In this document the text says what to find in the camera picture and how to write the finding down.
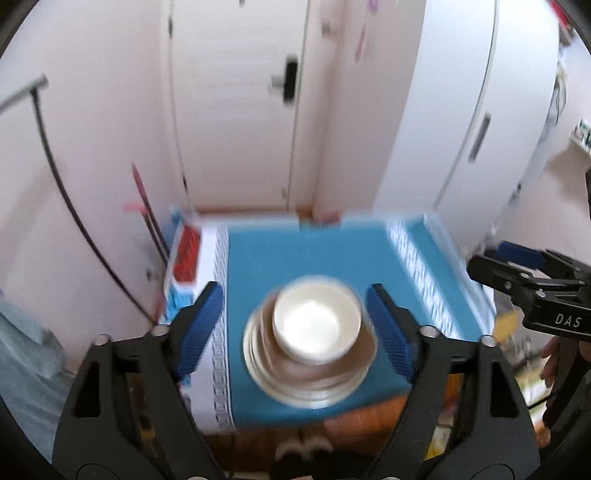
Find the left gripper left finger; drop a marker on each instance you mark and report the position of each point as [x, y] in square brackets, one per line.
[124, 417]

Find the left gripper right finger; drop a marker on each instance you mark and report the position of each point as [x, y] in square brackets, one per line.
[492, 436]

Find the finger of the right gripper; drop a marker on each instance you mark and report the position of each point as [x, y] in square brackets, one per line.
[519, 284]
[551, 263]

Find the yellow bear print plate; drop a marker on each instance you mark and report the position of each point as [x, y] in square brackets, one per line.
[298, 399]

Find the white grey-sided bowl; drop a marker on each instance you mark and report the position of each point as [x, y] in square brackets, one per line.
[316, 319]

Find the beige square handled dish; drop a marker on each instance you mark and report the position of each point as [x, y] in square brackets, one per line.
[323, 364]

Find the person's right hand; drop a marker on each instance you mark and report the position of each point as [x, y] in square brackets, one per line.
[550, 352]

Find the grey blue cloth pile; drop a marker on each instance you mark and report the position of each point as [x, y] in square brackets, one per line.
[34, 379]

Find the white refrigerator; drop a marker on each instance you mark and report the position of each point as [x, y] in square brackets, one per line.
[476, 108]

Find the white door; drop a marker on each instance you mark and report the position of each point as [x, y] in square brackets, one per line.
[235, 135]

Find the pink mop handle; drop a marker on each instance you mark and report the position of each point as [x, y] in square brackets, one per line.
[144, 208]

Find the black door handle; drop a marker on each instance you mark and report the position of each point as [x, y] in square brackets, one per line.
[286, 84]

